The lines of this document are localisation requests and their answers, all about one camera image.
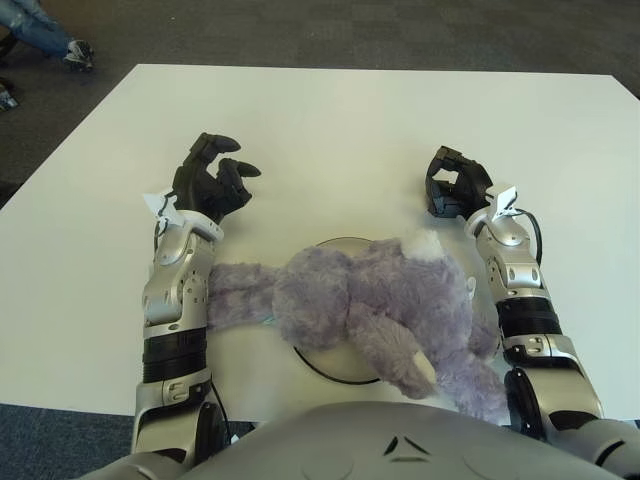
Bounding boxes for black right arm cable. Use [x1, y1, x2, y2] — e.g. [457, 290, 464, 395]
[514, 208, 544, 264]

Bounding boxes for person's leg blue jeans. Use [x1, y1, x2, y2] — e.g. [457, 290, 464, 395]
[0, 0, 69, 59]

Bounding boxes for purple plush bear doll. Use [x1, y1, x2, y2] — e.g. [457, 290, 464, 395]
[207, 229, 511, 426]

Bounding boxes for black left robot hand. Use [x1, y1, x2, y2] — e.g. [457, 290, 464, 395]
[172, 132, 263, 226]

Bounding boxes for grey robot torso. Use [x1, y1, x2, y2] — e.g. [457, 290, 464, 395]
[99, 399, 640, 480]

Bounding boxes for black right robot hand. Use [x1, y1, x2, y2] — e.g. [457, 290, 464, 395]
[423, 145, 495, 221]

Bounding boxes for white plate black rim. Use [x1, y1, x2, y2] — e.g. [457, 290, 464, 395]
[292, 236, 384, 385]

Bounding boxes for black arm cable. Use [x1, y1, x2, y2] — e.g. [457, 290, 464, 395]
[152, 197, 236, 444]
[514, 208, 544, 264]

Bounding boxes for white black sneaker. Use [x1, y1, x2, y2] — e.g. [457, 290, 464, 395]
[62, 39, 96, 71]

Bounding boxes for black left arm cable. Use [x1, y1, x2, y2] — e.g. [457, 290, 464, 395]
[152, 197, 236, 444]

